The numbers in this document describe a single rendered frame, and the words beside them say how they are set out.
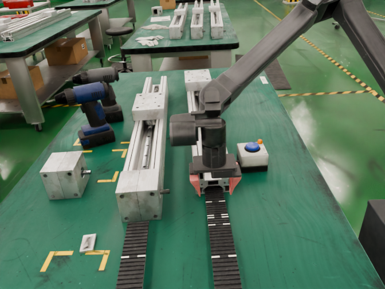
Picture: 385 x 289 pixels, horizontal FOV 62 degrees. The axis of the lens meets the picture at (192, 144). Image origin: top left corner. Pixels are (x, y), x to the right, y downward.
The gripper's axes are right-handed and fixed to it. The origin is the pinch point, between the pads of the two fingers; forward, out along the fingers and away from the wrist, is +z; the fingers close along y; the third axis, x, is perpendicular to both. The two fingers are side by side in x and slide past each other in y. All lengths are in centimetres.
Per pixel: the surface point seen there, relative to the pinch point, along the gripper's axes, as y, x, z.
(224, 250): -0.2, 18.0, 1.2
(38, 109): 143, -208, 59
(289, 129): -30.8, -38.6, 4.5
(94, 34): 141, -437, 38
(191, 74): 3, -72, -8
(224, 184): -2.9, -5.3, 1.9
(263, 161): -15.5, -13.5, 0.8
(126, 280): 19.4, 23.6, 1.4
